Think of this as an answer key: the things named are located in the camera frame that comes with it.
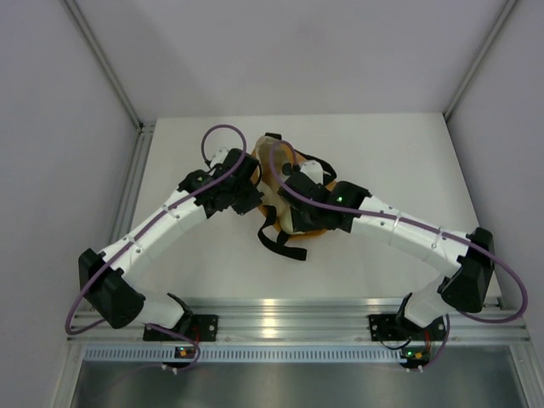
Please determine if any tan canvas tote bag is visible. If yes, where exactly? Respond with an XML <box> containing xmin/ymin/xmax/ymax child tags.
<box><xmin>252</xmin><ymin>133</ymin><xmax>337</xmax><ymax>262</ymax></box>

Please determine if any green pump bottle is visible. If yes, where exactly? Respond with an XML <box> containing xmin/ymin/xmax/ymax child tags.
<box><xmin>279</xmin><ymin>207</ymin><xmax>303</xmax><ymax>235</ymax></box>

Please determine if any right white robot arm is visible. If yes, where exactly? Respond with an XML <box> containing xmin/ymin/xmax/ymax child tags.
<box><xmin>279</xmin><ymin>172</ymin><xmax>494</xmax><ymax>337</ymax></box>

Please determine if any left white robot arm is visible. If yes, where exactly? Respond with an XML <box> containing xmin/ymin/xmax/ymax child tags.
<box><xmin>78</xmin><ymin>149</ymin><xmax>262</xmax><ymax>340</ymax></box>

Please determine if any aluminium mounting rail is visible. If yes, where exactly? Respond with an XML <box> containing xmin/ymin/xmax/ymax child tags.
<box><xmin>67</xmin><ymin>297</ymin><xmax>530</xmax><ymax>345</ymax></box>

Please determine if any left aluminium frame post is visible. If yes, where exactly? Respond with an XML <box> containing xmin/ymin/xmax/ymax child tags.
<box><xmin>59</xmin><ymin>0</ymin><xmax>144</xmax><ymax>132</ymax></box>

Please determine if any aluminium frame post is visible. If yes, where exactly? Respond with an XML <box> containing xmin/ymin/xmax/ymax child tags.
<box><xmin>442</xmin><ymin>0</ymin><xmax>522</xmax><ymax>123</ymax></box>
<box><xmin>59</xmin><ymin>0</ymin><xmax>144</xmax><ymax>132</ymax></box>

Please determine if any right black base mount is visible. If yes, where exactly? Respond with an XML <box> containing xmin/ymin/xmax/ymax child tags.
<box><xmin>368</xmin><ymin>314</ymin><xmax>411</xmax><ymax>343</ymax></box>

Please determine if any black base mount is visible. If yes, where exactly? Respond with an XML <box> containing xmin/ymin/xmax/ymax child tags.
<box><xmin>368</xmin><ymin>314</ymin><xmax>411</xmax><ymax>343</ymax></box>
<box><xmin>143</xmin><ymin>314</ymin><xmax>219</xmax><ymax>343</ymax></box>

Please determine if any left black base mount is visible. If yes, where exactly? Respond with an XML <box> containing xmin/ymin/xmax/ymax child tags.
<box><xmin>143</xmin><ymin>314</ymin><xmax>219</xmax><ymax>343</ymax></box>

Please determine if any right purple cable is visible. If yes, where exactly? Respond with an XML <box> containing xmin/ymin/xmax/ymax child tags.
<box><xmin>269</xmin><ymin>140</ymin><xmax>529</xmax><ymax>375</ymax></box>

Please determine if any grey slotted cable duct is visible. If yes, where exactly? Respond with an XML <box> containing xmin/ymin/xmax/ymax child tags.
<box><xmin>83</xmin><ymin>344</ymin><xmax>423</xmax><ymax>363</ymax></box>

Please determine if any right aluminium frame post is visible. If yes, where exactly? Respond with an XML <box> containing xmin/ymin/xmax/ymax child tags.
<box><xmin>442</xmin><ymin>0</ymin><xmax>522</xmax><ymax>123</ymax></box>

